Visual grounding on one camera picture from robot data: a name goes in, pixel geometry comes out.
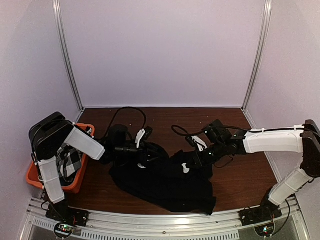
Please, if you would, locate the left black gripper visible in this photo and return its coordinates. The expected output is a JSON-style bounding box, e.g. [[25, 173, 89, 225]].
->
[[115, 140, 162, 165]]

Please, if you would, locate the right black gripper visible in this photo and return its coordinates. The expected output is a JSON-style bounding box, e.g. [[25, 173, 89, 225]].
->
[[186, 140, 227, 170]]

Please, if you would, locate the round gold brooch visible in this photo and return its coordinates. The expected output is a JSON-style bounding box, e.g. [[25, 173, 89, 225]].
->
[[181, 163, 190, 174]]

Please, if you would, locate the black t-shirt blue logo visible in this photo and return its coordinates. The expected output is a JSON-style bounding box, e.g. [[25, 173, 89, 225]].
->
[[109, 143, 217, 216]]

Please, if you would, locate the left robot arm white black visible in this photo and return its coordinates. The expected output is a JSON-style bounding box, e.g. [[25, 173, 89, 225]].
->
[[28, 112, 159, 222]]

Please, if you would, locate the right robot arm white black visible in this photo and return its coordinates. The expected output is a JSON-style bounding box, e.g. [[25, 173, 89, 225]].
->
[[182, 119, 320, 221]]

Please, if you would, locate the black white checkered shirt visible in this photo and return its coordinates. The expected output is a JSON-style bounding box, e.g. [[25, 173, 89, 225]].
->
[[56, 145, 82, 186]]

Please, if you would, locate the orange plastic bin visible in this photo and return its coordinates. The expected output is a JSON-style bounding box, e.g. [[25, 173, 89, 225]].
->
[[25, 123, 95, 194]]

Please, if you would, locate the right circuit board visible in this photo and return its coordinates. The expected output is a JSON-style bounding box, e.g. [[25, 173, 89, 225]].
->
[[254, 222, 275, 238]]

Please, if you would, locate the circuit board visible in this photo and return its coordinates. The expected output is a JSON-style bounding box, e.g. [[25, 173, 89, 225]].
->
[[254, 222, 275, 238], [53, 222, 75, 238]]

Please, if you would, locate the left circuit board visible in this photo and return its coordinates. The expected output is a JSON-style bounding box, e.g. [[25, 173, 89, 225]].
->
[[53, 222, 75, 238]]

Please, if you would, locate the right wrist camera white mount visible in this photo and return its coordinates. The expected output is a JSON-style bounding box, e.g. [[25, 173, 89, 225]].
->
[[185, 135, 208, 152]]

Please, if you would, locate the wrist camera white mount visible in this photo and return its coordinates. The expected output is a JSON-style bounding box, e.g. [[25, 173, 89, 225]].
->
[[185, 135, 208, 152], [135, 126, 153, 149]]

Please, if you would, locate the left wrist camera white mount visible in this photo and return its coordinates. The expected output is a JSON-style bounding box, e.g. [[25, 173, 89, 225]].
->
[[135, 126, 153, 149]]

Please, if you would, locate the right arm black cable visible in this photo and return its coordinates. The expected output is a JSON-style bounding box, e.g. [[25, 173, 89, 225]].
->
[[171, 124, 306, 141]]

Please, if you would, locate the aluminium front rail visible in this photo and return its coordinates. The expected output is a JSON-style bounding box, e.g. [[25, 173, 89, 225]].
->
[[18, 197, 310, 240]]

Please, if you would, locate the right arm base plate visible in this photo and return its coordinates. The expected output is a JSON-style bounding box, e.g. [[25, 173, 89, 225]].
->
[[238, 206, 283, 226]]

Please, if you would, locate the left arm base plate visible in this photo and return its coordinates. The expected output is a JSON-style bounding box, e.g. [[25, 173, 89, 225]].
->
[[45, 206, 89, 227]]

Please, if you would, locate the right aluminium corner post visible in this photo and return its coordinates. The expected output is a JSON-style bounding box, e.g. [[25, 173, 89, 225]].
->
[[241, 0, 273, 112]]

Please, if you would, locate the aluminium corner post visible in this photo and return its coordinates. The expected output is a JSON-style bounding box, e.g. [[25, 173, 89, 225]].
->
[[52, 0, 85, 112], [241, 0, 273, 112]]

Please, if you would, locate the left aluminium corner post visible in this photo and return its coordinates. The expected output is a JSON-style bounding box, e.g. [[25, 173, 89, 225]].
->
[[52, 0, 85, 112]]

